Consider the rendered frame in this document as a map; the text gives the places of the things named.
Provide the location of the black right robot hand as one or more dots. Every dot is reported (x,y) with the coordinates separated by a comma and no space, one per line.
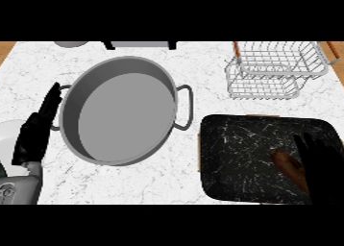
(328,169)

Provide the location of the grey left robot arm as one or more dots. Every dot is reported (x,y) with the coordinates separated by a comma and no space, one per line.
(14,187)

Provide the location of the black marble tray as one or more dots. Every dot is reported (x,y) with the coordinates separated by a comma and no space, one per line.
(249,158)

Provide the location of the large grey metal pot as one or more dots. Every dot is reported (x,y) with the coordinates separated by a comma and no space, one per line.
(121,110)

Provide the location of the grey appliance with black feet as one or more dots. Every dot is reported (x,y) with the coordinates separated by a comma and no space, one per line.
(140,44)

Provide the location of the grey round object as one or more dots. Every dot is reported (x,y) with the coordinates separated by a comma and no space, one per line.
(72,44)

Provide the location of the white round plate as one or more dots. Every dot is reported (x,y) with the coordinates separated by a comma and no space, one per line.
(6,137)

